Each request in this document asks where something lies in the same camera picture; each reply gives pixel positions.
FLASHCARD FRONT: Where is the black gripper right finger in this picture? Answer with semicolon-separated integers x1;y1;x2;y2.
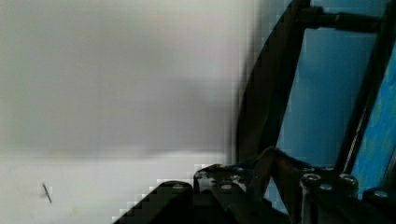
299;169;395;224

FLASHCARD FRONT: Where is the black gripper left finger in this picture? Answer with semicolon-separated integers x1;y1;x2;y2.
113;164;292;224

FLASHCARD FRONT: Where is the black oven door handle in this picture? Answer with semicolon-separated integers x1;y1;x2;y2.
234;0;396;175

